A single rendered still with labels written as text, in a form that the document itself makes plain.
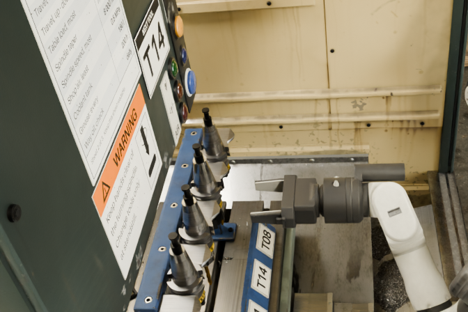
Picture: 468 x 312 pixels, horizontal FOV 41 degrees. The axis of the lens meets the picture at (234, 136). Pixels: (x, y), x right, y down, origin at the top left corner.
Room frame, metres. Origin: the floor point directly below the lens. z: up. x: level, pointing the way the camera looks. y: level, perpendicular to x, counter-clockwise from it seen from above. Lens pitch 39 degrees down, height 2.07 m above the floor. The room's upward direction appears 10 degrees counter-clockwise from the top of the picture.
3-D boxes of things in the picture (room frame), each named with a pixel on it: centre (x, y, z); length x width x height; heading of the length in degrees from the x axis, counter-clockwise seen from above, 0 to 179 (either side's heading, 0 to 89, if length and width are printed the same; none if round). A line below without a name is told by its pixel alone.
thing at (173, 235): (0.70, 0.12, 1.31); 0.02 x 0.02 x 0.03
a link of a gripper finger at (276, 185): (0.93, -0.06, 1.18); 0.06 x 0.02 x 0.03; 76
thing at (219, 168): (0.97, 0.06, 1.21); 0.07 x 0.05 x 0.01; 76
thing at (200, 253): (0.75, 0.11, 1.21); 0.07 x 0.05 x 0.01; 76
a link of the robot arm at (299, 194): (0.86, -0.13, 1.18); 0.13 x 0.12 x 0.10; 166
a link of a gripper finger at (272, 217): (0.84, -0.03, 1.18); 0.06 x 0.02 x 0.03; 76
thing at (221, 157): (1.02, 0.05, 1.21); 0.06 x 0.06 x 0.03
